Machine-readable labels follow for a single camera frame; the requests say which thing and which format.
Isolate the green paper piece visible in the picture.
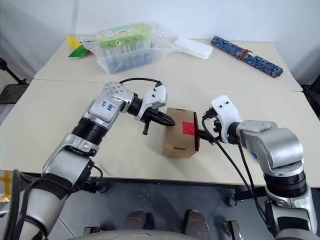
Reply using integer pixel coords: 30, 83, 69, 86
68, 44, 89, 59

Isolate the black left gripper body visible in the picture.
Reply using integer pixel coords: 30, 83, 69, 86
142, 106, 166, 124

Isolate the yellow paper piece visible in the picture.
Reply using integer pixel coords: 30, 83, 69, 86
65, 35, 84, 50

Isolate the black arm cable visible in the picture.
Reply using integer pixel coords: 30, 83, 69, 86
118, 77, 163, 89
201, 116, 267, 226
236, 141, 268, 223

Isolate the black shoulder cable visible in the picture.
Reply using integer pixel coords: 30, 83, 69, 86
6, 168, 28, 240

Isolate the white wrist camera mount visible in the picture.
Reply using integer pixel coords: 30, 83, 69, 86
211, 94, 243, 144
136, 84, 168, 119

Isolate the brown cardboard box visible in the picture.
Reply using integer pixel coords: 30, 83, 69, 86
162, 107, 201, 160

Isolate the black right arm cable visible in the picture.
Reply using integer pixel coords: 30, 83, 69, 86
236, 141, 268, 223
201, 116, 267, 226

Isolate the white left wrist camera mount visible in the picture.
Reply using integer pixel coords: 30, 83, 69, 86
136, 84, 168, 119

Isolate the blue patterned long box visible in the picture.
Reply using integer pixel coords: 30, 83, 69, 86
210, 34, 285, 79

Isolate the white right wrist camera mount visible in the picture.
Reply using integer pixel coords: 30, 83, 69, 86
211, 94, 243, 144

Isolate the metal floor bracket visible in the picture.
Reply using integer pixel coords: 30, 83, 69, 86
84, 226, 101, 236
224, 219, 243, 240

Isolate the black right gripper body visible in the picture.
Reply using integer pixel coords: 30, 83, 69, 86
201, 106, 225, 145

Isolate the silver robot torso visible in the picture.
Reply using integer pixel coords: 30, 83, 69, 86
72, 229, 253, 240

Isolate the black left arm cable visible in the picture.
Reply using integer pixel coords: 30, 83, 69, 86
118, 77, 163, 89

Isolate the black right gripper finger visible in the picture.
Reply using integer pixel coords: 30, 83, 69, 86
196, 129, 215, 144

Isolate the red tape strip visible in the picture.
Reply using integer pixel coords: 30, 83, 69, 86
181, 121, 196, 136

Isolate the black stand leg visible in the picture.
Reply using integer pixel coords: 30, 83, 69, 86
0, 56, 29, 85

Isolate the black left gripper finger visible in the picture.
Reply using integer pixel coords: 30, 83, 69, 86
157, 111, 176, 125
153, 116, 174, 127

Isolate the white plastic case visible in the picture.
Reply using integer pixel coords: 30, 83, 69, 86
173, 37, 214, 60

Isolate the clear bag of test tubes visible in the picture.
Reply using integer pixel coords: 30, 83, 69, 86
93, 21, 176, 75

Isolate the dark rounded shape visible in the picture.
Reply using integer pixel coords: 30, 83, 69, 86
184, 209, 210, 240

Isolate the black elbow cable loop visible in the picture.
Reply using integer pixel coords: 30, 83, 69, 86
86, 163, 105, 193

